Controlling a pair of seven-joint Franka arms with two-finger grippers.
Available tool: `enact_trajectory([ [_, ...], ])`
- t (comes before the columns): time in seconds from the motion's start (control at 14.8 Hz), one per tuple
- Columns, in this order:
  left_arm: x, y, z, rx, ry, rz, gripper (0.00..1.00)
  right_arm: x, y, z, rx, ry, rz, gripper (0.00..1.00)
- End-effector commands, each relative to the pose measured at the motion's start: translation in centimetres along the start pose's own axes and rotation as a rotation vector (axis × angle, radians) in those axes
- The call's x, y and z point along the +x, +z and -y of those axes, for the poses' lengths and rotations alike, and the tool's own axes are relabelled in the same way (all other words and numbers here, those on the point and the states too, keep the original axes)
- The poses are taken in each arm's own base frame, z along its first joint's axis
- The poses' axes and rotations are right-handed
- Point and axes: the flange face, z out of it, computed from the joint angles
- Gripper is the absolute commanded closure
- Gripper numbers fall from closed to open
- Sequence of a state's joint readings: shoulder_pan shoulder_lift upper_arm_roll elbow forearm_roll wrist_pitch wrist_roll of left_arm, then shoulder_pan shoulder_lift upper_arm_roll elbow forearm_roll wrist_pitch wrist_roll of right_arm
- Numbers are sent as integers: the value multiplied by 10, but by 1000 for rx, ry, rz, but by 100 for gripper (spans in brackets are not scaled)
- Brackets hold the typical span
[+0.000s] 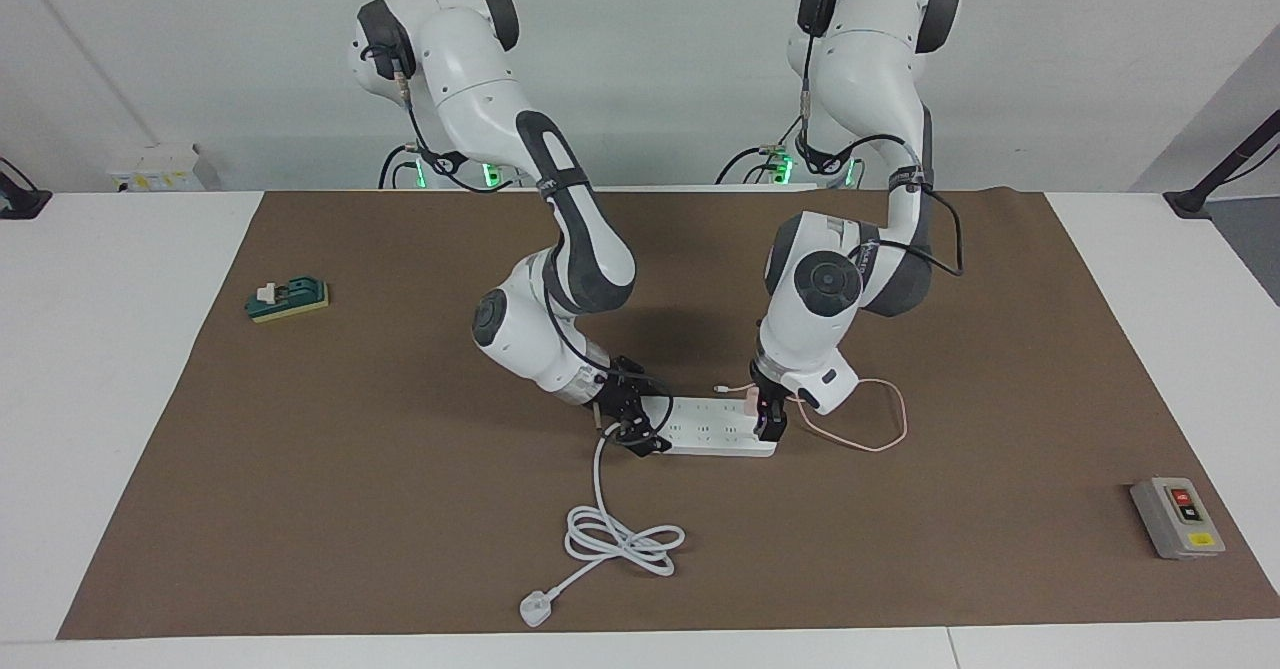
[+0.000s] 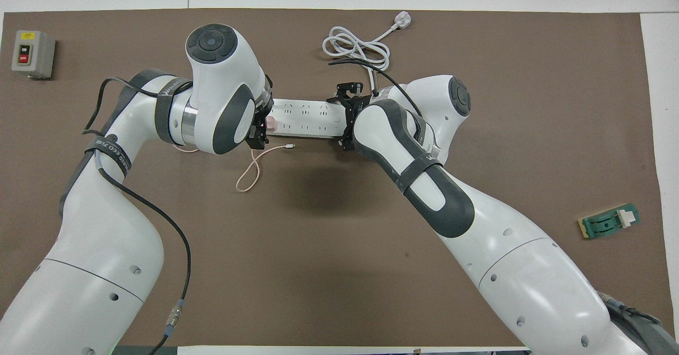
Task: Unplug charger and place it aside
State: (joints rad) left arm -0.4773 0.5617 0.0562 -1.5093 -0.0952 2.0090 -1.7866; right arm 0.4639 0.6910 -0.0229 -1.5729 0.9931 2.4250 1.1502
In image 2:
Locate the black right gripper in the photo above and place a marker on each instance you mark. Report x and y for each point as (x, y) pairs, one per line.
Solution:
(356, 112)

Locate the pink charger adapter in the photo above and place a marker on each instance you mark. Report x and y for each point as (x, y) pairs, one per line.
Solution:
(271, 124)

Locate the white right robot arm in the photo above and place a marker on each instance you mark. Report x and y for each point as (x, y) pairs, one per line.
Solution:
(504, 249)

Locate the grey on-off switch box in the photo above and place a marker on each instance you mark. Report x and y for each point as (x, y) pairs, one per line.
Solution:
(34, 52)

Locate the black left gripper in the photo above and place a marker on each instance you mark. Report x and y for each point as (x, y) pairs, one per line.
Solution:
(260, 117)

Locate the brown table mat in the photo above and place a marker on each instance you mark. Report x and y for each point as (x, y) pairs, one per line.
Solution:
(318, 265)

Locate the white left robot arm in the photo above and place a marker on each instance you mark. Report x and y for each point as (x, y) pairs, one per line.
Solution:
(106, 238)

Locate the white power strip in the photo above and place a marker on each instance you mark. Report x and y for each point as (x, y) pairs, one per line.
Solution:
(305, 119)

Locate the green knife switch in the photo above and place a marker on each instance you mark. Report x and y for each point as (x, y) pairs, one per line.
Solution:
(604, 225)

